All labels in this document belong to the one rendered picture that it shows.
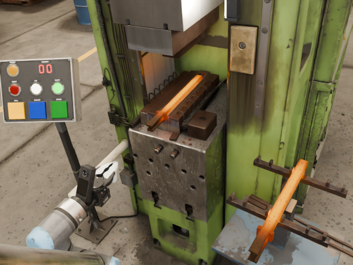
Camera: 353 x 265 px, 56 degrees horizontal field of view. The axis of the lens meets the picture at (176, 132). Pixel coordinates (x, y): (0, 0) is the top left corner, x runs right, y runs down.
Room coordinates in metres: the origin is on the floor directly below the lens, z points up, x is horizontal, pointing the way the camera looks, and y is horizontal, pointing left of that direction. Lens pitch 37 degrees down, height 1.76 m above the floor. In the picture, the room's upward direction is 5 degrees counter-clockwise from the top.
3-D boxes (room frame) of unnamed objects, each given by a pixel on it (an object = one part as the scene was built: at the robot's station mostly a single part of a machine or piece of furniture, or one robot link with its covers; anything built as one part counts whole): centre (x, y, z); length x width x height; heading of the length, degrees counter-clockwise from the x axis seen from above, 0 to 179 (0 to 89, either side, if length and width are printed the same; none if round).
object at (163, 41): (1.35, -0.04, 1.32); 0.42 x 0.20 x 0.10; 148
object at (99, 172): (0.85, 0.26, 0.98); 0.09 x 0.03 x 0.06; 148
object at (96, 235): (1.40, 0.59, 0.05); 0.22 x 0.22 x 0.09; 58
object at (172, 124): (1.35, -0.04, 0.96); 0.42 x 0.20 x 0.09; 148
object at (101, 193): (0.76, 0.30, 0.97); 0.12 x 0.08 x 0.09; 148
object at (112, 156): (1.28, 0.41, 0.62); 0.44 x 0.05 x 0.05; 148
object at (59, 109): (1.26, 0.51, 1.01); 0.07 x 0.05 x 0.07; 83
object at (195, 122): (1.12, -0.11, 0.95); 0.12 x 0.08 x 0.06; 148
